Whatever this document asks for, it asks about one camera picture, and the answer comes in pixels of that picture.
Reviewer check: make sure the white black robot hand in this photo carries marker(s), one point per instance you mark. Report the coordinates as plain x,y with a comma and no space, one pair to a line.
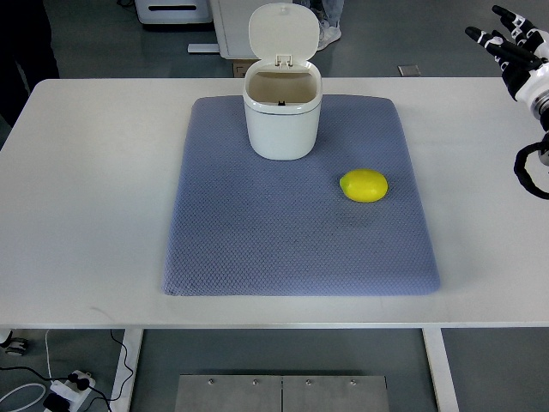
523,59

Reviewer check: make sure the yellow lemon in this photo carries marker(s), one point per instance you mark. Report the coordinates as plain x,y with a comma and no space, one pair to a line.
364,185

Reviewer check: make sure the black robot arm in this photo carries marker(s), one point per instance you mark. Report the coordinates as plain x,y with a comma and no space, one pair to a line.
539,109

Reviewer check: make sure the white trash bin open lid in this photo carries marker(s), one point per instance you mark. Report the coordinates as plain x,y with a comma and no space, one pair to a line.
283,89

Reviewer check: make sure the floor socket plate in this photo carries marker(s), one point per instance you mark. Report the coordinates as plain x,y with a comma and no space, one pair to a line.
409,70

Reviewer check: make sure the white sneaker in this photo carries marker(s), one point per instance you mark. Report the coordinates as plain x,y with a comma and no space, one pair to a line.
327,35

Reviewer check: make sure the cardboard box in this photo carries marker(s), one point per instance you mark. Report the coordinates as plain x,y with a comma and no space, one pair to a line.
241,66

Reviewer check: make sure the blue quilted mat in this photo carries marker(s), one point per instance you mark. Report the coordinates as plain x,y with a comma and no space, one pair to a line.
245,225

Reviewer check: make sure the right white table leg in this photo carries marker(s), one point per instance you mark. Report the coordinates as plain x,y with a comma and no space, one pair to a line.
442,381

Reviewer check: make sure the white table leg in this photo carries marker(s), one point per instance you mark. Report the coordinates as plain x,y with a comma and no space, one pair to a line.
442,381
125,377

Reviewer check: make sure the white appliance with slot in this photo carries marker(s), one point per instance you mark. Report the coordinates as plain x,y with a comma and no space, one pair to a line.
152,13

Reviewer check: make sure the grey metal floor plate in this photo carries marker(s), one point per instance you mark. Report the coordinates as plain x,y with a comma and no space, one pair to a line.
210,392

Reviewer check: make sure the left white table leg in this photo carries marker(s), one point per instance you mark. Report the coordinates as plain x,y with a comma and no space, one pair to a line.
125,377

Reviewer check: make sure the white power strip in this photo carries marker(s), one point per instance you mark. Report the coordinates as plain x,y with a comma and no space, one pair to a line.
70,394

